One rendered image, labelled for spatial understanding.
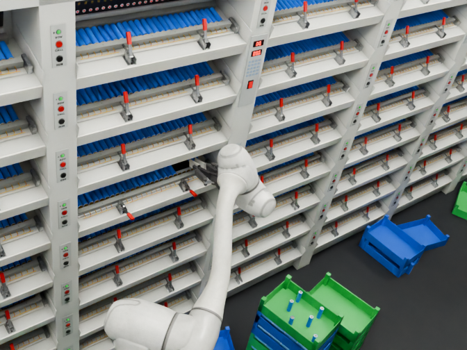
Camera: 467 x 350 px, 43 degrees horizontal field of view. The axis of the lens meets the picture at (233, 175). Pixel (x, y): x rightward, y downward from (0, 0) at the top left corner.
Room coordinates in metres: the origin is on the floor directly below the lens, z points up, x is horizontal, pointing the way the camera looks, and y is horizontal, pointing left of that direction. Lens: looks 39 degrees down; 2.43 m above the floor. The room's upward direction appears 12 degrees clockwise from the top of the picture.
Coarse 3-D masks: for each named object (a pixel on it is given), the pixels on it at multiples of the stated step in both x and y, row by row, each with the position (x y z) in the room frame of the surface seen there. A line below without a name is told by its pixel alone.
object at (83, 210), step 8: (176, 176) 1.71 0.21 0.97; (184, 176) 1.72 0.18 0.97; (152, 184) 1.64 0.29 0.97; (160, 184) 1.65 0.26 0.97; (168, 184) 1.68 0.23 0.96; (128, 192) 1.57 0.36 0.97; (136, 192) 1.58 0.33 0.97; (144, 192) 1.60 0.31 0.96; (104, 200) 1.50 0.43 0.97; (112, 200) 1.51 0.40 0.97; (120, 200) 1.53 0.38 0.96; (136, 200) 1.56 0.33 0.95; (80, 208) 1.44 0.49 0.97; (88, 208) 1.45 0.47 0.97; (96, 208) 1.47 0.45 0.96; (112, 208) 1.49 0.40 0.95
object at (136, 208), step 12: (204, 156) 1.87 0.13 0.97; (168, 192) 1.65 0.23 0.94; (180, 192) 1.67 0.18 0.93; (132, 204) 1.55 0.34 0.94; (144, 204) 1.56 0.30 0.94; (156, 204) 1.58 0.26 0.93; (168, 204) 1.63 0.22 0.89; (96, 216) 1.45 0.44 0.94; (108, 216) 1.47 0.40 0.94; (120, 216) 1.48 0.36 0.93; (84, 228) 1.39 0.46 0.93; (96, 228) 1.42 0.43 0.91
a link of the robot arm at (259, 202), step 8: (248, 192) 1.49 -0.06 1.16; (256, 192) 1.50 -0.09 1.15; (264, 192) 1.51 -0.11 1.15; (240, 200) 1.49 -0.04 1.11; (248, 200) 1.48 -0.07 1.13; (256, 200) 1.48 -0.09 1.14; (264, 200) 1.48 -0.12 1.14; (272, 200) 1.50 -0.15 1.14; (248, 208) 1.48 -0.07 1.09; (256, 208) 1.47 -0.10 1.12; (264, 208) 1.47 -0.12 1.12; (272, 208) 1.49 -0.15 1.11; (256, 216) 1.47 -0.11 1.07; (264, 216) 1.47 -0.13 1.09
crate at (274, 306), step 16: (288, 288) 1.78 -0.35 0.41; (272, 304) 1.67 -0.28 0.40; (304, 304) 1.71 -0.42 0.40; (320, 304) 1.69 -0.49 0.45; (272, 320) 1.58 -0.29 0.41; (288, 320) 1.60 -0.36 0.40; (304, 320) 1.62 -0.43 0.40; (320, 320) 1.64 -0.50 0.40; (336, 320) 1.62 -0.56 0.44; (304, 336) 1.50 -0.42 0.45; (320, 336) 1.55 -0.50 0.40
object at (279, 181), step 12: (312, 156) 2.29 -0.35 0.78; (324, 156) 2.32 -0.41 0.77; (276, 168) 2.15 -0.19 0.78; (288, 168) 2.17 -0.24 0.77; (300, 168) 2.22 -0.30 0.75; (312, 168) 2.25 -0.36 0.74; (324, 168) 2.27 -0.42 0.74; (264, 180) 2.07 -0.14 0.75; (276, 180) 2.09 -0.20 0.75; (288, 180) 2.12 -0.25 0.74; (300, 180) 2.15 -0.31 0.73; (312, 180) 2.21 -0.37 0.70; (276, 192) 2.03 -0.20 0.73
